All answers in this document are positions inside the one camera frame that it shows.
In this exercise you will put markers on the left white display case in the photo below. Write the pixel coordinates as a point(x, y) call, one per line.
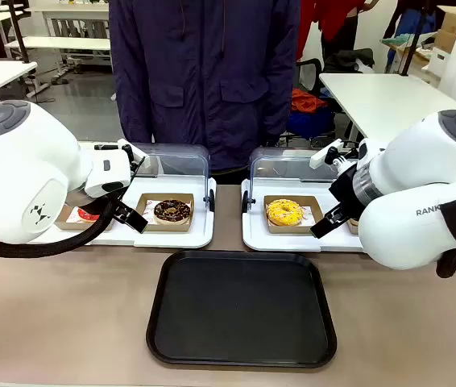
point(171, 238)

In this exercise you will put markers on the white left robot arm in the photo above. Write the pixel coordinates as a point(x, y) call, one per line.
point(18, 169)

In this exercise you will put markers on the chocolate sprinkled donut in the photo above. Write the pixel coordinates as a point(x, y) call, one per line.
point(162, 212)

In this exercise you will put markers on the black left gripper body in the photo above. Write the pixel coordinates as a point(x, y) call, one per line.
point(100, 203)

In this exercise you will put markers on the cardboard box stack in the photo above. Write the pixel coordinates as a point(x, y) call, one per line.
point(449, 28)

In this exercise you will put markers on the red glazed donut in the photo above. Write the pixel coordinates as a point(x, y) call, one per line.
point(87, 217)

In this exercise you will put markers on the brown cardboard donut tray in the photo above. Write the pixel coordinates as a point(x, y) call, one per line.
point(353, 227)
point(67, 221)
point(312, 205)
point(147, 201)

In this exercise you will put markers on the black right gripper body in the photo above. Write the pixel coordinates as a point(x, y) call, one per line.
point(349, 185)

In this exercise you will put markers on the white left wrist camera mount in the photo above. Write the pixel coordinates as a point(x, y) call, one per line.
point(107, 169)

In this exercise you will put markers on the clear plastic case lid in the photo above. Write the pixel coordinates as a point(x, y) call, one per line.
point(183, 161)
point(276, 169)

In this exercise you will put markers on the black stand pole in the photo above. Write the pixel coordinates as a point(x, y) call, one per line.
point(19, 32)
point(411, 40)

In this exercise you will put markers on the yellow glazed donut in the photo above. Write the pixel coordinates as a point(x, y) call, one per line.
point(278, 215)

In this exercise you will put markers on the black plastic serving tray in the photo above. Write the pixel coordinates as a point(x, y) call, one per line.
point(241, 310)

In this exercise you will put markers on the blue bag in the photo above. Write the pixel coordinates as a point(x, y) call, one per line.
point(312, 121)

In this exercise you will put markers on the white bench table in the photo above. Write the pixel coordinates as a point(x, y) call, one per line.
point(59, 42)

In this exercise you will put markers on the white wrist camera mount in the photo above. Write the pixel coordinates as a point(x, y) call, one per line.
point(107, 169)
point(324, 155)

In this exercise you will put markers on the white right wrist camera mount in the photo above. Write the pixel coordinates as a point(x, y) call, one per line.
point(324, 155)

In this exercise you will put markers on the large white table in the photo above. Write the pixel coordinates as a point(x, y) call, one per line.
point(381, 101)

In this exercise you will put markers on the person in navy jacket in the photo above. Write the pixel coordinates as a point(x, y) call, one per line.
point(204, 80)

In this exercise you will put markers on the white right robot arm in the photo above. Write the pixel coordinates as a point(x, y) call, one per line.
point(413, 169)

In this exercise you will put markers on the person in blue clothes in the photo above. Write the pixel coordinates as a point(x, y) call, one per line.
point(409, 20)

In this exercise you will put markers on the right white display case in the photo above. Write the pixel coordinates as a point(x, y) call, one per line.
point(276, 242)

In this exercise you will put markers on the orange cloth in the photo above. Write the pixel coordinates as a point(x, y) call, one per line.
point(306, 100)

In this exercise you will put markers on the person in red top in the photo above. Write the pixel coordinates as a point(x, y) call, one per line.
point(332, 20)

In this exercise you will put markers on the white display case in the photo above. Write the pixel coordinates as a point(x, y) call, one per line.
point(276, 242)
point(171, 238)

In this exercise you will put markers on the black office chair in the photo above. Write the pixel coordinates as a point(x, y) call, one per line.
point(306, 74)

